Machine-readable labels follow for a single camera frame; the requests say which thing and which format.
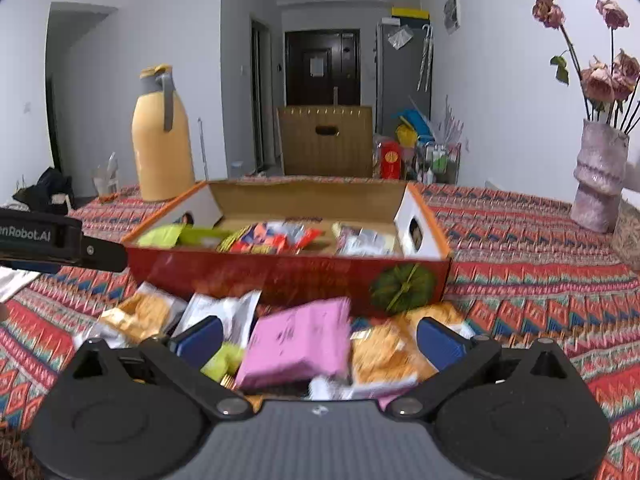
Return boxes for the wire storage cart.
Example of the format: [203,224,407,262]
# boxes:
[412,142,461,185]

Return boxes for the black entrance door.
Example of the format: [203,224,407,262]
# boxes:
[284,29,361,106]

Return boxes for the green white nut bar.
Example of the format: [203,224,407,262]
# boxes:
[200,342,244,382]

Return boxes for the red gift bag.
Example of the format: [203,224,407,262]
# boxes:
[378,140,402,180]

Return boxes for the colourful patterned tablecloth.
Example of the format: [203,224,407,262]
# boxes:
[1,184,639,479]

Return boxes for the woven tissue box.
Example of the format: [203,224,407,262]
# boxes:
[611,200,640,273]

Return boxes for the yellow box on fridge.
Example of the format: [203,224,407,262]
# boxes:
[390,6,430,21]

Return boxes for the pink snack packet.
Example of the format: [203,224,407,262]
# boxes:
[378,390,404,411]
[235,297,350,390]

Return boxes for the dried pink roses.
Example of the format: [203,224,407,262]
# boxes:
[532,0,639,139]

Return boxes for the red cardboard snack box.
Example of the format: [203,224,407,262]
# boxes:
[122,178,451,316]

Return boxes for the yellow thermos jug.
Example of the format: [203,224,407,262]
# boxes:
[131,64,195,203]

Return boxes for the white cracker packet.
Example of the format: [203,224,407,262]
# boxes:
[350,322,437,385]

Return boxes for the pink ceramic vase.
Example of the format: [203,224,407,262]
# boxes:
[570,119,628,233]

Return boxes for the white back-label packet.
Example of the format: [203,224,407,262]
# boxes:
[172,290,262,349]

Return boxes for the red blue noodle snack bag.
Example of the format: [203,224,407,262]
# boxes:
[217,221,323,255]

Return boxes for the glass cup with drink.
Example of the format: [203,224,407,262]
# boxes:
[92,153,119,203]

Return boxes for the yellow striped snack pack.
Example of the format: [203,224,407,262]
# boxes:
[332,222,395,257]

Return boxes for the brown wicker chair back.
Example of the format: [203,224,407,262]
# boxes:
[278,105,373,178]

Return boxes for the wall electrical panel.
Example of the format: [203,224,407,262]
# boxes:
[442,0,461,34]

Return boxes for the orange cracker packet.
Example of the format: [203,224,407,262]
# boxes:
[72,282,186,349]

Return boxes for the grey refrigerator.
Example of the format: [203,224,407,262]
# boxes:
[375,16,434,138]

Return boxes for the long green snack bar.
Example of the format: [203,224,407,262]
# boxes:
[136,223,232,249]

